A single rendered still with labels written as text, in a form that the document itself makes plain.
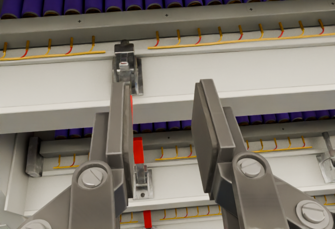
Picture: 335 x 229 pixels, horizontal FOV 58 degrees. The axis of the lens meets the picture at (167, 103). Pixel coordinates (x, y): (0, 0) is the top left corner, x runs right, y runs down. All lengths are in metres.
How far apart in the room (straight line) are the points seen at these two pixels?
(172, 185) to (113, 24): 0.24
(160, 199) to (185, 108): 0.18
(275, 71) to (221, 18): 0.07
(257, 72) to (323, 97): 0.07
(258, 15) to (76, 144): 0.29
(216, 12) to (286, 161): 0.26
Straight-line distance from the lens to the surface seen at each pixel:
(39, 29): 0.31
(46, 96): 0.29
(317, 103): 0.34
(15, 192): 0.44
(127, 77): 0.26
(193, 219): 0.60
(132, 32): 0.30
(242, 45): 0.31
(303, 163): 0.48
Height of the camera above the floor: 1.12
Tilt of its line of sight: 45 degrees down
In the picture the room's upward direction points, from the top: 1 degrees counter-clockwise
